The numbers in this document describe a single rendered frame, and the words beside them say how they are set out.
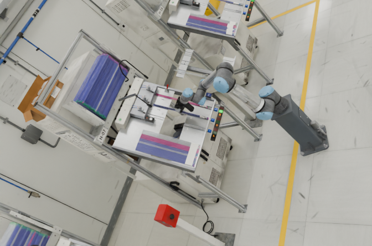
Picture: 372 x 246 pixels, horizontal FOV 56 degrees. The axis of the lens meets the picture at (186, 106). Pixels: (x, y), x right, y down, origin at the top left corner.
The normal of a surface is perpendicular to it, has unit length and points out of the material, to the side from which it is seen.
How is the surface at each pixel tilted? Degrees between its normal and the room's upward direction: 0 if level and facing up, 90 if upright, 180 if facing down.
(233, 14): 45
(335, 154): 0
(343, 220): 0
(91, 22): 90
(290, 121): 90
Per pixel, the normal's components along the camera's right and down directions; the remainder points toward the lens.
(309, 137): -0.11, 0.76
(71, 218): 0.69, -0.18
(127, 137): 0.00, -0.51
